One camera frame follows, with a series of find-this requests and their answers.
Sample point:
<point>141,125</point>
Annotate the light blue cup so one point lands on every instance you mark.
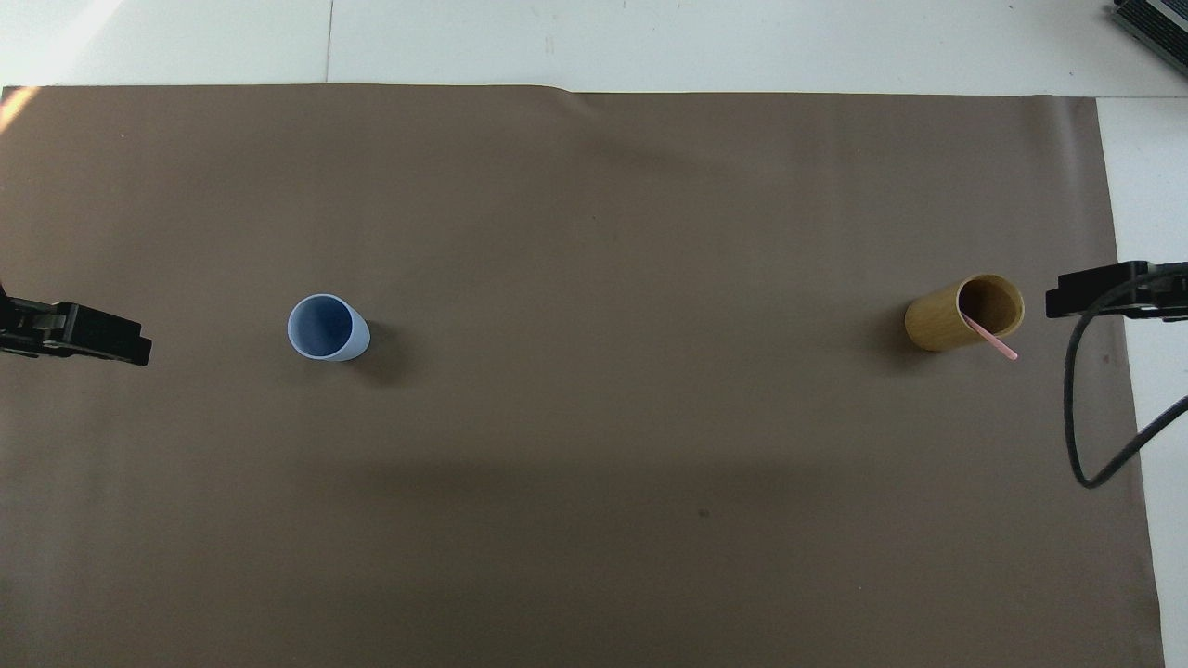
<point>320,327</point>

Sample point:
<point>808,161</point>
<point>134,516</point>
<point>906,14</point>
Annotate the bamboo cylinder cup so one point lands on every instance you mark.
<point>937,321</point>

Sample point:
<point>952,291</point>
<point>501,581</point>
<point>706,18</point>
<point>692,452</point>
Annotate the black stand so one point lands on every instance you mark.
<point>1158,20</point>

